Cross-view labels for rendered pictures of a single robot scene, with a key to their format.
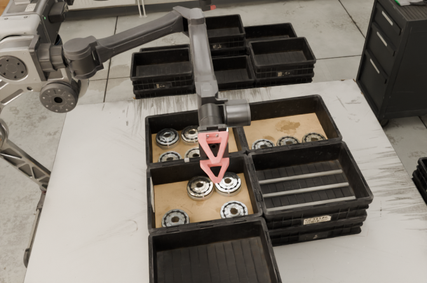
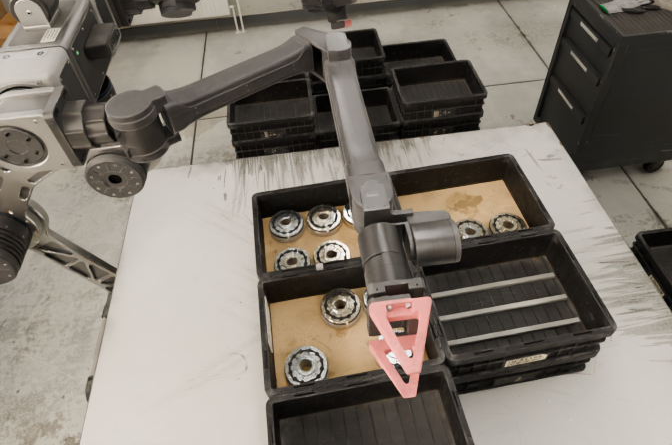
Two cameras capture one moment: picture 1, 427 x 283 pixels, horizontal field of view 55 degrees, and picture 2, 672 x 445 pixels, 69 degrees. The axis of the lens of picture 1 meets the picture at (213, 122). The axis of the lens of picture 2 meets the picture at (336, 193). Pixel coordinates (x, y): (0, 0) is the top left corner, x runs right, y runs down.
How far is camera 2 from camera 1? 42 cm
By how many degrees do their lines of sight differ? 4
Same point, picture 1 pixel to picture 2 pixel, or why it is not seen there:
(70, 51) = (118, 116)
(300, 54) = (462, 84)
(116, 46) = (201, 102)
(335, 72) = (503, 104)
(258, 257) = (439, 427)
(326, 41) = (487, 61)
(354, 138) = (558, 214)
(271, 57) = (421, 89)
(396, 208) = (632, 326)
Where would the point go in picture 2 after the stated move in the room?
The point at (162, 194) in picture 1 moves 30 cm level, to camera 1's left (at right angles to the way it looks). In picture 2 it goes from (283, 318) to (167, 328)
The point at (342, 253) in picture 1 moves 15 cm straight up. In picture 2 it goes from (560, 403) to (579, 379)
